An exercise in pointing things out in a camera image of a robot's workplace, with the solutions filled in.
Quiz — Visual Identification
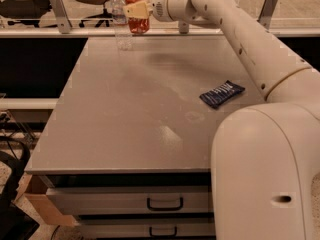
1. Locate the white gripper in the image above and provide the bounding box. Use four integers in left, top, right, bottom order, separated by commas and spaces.
123, 0, 172, 22

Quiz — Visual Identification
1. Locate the red coke can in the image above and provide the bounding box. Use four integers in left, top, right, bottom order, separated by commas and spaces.
125, 0, 150, 34

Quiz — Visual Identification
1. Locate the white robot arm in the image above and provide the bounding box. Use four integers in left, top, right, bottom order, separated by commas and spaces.
124, 0, 320, 240

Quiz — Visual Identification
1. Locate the clear plastic water bottle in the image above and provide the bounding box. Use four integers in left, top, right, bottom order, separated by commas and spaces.
111, 0, 132, 51

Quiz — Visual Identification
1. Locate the black office chair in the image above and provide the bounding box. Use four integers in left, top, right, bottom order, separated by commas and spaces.
0, 0, 52, 28

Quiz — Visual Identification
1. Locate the blue snack bag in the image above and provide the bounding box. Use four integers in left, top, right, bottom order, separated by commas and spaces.
199, 80, 245, 109

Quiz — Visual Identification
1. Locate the upper grey drawer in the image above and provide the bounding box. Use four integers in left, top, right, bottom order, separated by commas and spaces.
46, 186, 213, 215

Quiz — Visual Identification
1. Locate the grey drawer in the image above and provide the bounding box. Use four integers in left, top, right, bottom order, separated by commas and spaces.
79, 217, 216, 240
46, 186, 213, 215

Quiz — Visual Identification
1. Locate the cardboard box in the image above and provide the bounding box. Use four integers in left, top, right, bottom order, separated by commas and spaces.
14, 174, 75, 227

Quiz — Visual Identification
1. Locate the lower grey drawer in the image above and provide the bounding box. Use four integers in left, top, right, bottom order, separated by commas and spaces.
79, 217, 216, 240

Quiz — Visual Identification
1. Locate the middle metal bracket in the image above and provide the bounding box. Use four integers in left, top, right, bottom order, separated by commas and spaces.
178, 21, 189, 34

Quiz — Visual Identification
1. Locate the metal bracket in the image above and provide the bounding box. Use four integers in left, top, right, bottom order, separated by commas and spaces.
258, 0, 278, 29
49, 0, 72, 34
178, 21, 189, 34

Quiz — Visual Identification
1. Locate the left metal bracket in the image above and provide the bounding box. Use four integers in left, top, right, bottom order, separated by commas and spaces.
49, 0, 72, 34

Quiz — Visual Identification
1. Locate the right metal bracket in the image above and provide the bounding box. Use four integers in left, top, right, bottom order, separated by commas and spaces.
258, 0, 278, 29

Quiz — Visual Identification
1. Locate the black upper drawer handle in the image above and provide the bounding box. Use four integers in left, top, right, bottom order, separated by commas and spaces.
146, 197, 184, 212

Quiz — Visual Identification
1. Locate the black drawer handle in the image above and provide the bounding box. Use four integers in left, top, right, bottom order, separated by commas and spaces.
148, 226, 178, 238
146, 197, 184, 212

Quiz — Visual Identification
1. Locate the black lower drawer handle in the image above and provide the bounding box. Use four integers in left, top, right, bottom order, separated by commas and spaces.
148, 226, 178, 238

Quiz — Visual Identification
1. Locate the black cables left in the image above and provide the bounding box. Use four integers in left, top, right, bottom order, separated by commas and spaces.
0, 112, 33, 240

